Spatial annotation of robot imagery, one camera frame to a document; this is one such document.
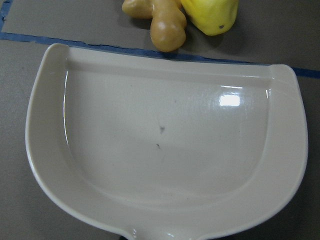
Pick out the beige plastic dustpan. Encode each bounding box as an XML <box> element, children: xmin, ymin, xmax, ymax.
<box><xmin>25</xmin><ymin>43</ymin><xmax>308</xmax><ymax>240</ymax></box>

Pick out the tan toy ginger root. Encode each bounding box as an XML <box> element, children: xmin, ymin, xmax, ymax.
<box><xmin>122</xmin><ymin>0</ymin><xmax>187</xmax><ymax>52</ymax></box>

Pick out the yellow toy potato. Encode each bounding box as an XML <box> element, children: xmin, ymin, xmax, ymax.
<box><xmin>181</xmin><ymin>0</ymin><xmax>239</xmax><ymax>36</ymax></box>

